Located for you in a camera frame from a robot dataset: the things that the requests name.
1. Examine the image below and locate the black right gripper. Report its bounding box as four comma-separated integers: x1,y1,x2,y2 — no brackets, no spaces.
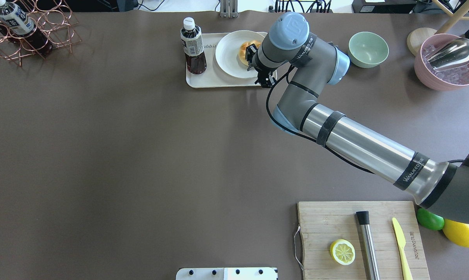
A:
245,43,277,89

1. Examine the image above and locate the glazed twisted ring donut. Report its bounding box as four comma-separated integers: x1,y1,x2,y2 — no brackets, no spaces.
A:
238,40,262,66

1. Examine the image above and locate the light grey round plate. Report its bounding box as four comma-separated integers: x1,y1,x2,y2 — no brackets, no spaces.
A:
215,30,266,79

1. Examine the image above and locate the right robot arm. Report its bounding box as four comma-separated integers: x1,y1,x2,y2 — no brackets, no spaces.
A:
246,12,469,224

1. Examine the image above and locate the cream rabbit serving tray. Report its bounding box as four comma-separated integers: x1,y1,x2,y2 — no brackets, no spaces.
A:
186,33,260,88

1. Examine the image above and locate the dark tea bottle on tray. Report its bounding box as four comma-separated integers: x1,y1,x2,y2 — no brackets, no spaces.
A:
180,17,207,75

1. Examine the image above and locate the mint green bowl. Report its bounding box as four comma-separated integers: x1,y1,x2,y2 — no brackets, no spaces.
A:
348,31,389,68

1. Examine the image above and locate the wooden cutting board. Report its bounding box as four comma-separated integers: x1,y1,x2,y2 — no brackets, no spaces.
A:
298,201,430,280

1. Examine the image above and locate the steel muddler black tip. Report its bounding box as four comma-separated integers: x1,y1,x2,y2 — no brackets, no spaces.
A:
355,211,380,280

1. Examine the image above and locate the pink ice bowl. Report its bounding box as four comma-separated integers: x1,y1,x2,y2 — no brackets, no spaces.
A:
414,33,469,91

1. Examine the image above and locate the steel ice scoop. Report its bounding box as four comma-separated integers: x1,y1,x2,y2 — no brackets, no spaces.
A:
427,38,469,72

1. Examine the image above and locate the halved lemon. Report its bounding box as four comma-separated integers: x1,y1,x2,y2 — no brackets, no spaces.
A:
329,239,355,266

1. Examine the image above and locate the yellow plastic knife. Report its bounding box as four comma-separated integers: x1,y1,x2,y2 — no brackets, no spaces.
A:
392,217,413,280

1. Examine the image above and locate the green lime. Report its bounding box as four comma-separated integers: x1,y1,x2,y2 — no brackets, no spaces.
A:
416,208,445,231

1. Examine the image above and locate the tea bottle in rack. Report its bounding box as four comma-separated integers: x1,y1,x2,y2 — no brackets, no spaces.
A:
0,0,53,58

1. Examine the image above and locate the whole lemon front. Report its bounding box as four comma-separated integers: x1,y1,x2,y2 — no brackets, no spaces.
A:
442,219,469,248

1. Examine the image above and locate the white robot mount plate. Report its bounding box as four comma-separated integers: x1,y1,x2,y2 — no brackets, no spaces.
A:
175,266,278,280

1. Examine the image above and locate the copper wire bottle rack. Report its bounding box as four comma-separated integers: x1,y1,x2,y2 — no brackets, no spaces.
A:
0,0,82,67

